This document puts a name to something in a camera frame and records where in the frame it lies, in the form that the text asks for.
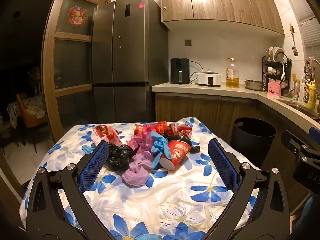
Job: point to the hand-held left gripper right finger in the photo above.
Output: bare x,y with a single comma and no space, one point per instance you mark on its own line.
222,162

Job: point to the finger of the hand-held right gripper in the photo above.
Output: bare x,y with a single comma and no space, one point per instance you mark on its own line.
293,142
315,133

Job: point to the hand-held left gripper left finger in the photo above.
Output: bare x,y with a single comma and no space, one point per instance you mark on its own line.
93,165

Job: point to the black trash bin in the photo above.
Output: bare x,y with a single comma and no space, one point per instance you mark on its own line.
252,140

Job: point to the purple plastic bag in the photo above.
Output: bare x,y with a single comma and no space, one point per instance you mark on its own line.
136,173

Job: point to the black plastic bag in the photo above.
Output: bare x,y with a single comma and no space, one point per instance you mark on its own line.
178,141
118,157

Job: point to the red and white plastic bag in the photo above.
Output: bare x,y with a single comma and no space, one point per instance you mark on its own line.
105,133
182,130

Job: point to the pink plastic bag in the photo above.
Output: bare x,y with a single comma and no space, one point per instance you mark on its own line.
142,142

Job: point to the blue rubber glove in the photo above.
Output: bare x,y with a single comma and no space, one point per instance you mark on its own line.
160,147

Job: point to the steel sink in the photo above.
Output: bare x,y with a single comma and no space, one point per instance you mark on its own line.
303,108

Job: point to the yellow detergent bottle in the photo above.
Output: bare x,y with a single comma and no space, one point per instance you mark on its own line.
311,97

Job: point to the white pump bottle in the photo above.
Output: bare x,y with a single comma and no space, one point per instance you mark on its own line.
302,90

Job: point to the beer can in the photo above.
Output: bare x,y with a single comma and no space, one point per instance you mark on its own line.
296,91

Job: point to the red paper cup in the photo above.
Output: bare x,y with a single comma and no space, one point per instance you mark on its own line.
176,152

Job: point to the pink utensil holder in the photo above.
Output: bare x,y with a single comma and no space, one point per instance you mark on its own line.
274,90

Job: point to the red printed plastic bag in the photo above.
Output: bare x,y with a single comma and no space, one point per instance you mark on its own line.
140,130

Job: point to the wooden lower cabinets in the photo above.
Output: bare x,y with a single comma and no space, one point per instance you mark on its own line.
195,110

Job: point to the wooden cabinets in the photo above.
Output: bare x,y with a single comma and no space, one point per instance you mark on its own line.
220,2
195,110

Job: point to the kitchen faucet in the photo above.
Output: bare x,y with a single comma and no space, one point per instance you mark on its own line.
311,67

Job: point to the steel bowl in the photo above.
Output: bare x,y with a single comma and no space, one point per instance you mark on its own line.
253,85

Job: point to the floral white blue tablecloth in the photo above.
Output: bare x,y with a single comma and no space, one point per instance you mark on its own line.
155,205

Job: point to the black dish rack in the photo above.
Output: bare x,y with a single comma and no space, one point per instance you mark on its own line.
277,62

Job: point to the orange chair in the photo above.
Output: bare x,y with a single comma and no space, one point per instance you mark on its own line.
30,115

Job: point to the light stone kitchen counter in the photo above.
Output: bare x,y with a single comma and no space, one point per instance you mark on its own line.
185,88

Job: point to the white slow cooker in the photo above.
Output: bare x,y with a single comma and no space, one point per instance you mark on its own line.
208,79

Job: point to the hanging metal spatula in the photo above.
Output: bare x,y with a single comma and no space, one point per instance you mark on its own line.
295,50

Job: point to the cooking oil bottle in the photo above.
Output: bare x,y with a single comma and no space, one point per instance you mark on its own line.
232,77

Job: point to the polka dot dining table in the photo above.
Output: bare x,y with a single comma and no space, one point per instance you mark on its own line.
12,108

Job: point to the black air fryer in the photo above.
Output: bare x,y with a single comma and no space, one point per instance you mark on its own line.
180,71

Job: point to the window blinds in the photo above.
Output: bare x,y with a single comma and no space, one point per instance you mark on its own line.
306,30

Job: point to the wooden glass sliding door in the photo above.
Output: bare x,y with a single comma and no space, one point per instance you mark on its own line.
71,62

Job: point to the grey refrigerator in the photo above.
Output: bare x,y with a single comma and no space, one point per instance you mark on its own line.
127,55

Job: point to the red round door decoration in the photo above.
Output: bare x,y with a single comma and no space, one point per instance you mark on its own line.
77,15

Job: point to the wooden upper cabinets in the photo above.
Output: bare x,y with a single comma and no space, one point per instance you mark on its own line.
220,2

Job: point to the dark wall socket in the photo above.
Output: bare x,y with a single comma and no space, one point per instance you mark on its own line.
188,42

